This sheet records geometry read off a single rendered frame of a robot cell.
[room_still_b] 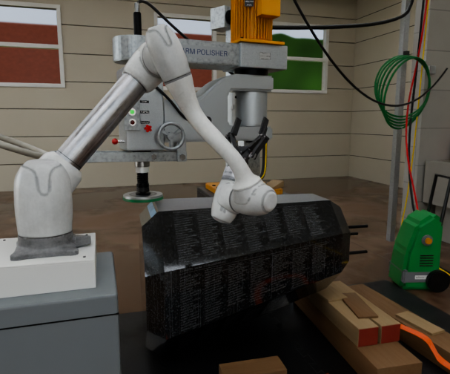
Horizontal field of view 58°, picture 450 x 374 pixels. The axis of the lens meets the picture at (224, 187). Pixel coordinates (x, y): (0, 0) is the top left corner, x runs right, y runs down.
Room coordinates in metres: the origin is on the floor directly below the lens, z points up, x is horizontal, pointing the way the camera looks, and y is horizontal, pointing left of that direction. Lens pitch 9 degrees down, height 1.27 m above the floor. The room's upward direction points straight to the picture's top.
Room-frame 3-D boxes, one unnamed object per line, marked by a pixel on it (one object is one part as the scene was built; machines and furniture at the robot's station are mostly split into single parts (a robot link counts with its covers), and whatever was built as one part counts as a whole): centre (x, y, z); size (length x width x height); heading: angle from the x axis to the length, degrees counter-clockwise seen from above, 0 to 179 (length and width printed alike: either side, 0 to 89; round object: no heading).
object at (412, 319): (2.18, -1.11, 0.13); 0.25 x 0.10 x 0.01; 24
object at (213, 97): (2.34, 0.08, 1.30); 0.74 x 0.23 x 0.49; 114
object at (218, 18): (3.08, 0.01, 2.00); 0.20 x 0.18 x 0.15; 16
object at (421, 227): (3.06, -1.51, 0.43); 0.35 x 0.35 x 0.87; 1
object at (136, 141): (2.23, 0.37, 1.32); 0.36 x 0.22 x 0.45; 114
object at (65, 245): (1.21, 0.53, 0.91); 0.22 x 0.18 x 0.06; 111
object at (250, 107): (2.47, -0.15, 1.34); 0.19 x 0.19 x 0.20
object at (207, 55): (2.34, 0.13, 1.62); 0.96 x 0.25 x 0.17; 114
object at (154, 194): (2.20, 0.45, 0.87); 0.21 x 0.21 x 0.01
